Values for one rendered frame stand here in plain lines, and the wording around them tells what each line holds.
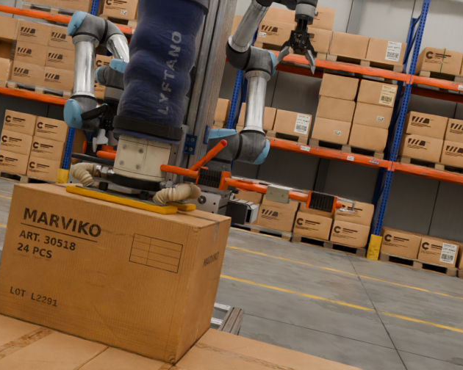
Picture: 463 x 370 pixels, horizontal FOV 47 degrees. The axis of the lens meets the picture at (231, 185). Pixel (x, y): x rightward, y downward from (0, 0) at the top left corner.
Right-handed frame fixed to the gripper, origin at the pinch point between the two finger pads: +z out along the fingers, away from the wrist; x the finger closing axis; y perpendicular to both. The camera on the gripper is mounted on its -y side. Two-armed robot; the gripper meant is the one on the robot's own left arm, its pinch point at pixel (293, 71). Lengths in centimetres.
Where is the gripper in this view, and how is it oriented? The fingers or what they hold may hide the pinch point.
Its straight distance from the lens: 210.6
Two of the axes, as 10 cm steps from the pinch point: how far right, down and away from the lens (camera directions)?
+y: -1.4, 0.2, -9.9
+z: -2.0, 9.8, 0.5
